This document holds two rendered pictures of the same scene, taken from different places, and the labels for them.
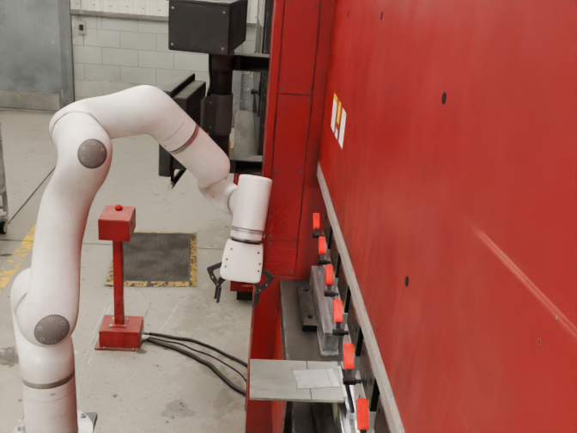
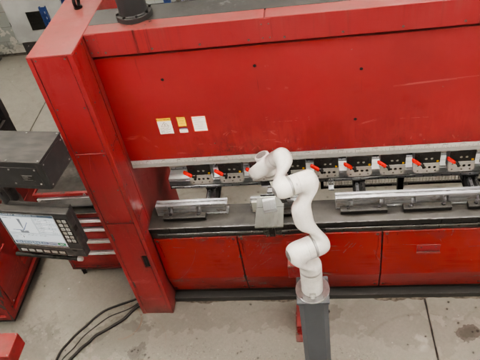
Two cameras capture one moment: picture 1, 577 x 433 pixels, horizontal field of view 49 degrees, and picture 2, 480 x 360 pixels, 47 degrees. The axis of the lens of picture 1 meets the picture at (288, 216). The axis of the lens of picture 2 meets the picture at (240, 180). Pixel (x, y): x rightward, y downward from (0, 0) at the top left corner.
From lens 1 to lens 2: 2.91 m
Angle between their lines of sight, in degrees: 63
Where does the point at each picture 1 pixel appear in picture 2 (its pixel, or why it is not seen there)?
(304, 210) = (138, 188)
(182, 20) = (49, 166)
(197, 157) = not seen: hidden behind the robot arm
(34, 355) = (316, 263)
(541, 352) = (444, 87)
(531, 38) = (414, 43)
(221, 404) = (136, 326)
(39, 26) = not seen: outside the picture
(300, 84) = (113, 135)
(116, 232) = (18, 348)
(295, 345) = (218, 222)
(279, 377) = (268, 216)
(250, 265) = not seen: hidden behind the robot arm
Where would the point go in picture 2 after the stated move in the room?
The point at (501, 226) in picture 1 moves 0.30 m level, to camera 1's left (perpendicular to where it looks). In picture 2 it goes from (417, 78) to (421, 112)
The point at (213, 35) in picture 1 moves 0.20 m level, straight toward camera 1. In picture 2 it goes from (63, 157) to (99, 153)
